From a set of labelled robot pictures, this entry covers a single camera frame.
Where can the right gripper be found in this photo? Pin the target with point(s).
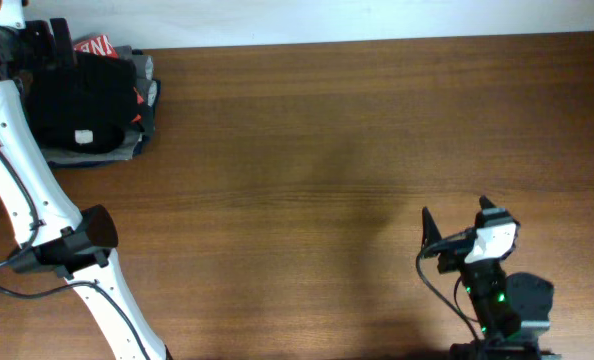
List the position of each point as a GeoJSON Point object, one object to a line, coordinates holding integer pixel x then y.
{"type": "Point", "coordinates": [454, 254]}

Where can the grey folded garment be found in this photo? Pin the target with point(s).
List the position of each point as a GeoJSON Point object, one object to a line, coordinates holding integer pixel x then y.
{"type": "Point", "coordinates": [102, 155]}

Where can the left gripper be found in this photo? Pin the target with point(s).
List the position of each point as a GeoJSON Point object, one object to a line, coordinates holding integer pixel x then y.
{"type": "Point", "coordinates": [50, 59]}

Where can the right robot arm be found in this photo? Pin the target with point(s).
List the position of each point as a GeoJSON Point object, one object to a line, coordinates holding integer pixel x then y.
{"type": "Point", "coordinates": [511, 311]}

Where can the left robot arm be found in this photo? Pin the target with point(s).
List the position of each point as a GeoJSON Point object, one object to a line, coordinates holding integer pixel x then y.
{"type": "Point", "coordinates": [53, 235]}

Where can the dark folded garment stack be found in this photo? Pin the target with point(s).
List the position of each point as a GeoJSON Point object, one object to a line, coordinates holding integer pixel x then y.
{"type": "Point", "coordinates": [147, 125]}

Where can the black t-shirt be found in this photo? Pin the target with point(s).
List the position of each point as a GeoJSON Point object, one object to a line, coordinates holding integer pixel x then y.
{"type": "Point", "coordinates": [57, 120]}

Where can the red folded t-shirt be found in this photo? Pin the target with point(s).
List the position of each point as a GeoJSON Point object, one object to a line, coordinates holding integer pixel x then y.
{"type": "Point", "coordinates": [97, 46]}

